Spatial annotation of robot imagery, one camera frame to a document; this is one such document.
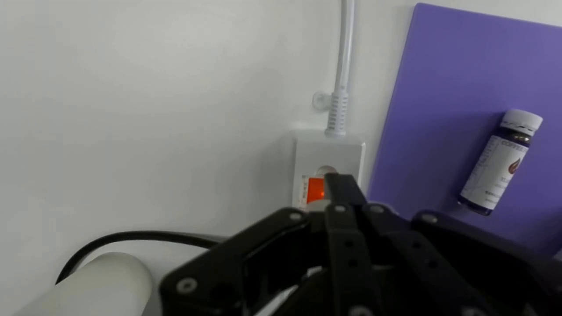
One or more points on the purple mat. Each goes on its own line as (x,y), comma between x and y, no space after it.
(460,71)

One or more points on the single small white bottle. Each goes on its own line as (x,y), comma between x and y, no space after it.
(499,160)

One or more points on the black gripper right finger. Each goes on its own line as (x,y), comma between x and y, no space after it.
(476,271)

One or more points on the white paper cup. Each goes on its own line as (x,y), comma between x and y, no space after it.
(111,285)

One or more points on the white power strip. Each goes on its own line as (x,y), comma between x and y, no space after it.
(316,155)

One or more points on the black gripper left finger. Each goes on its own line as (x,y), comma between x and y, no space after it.
(248,271)

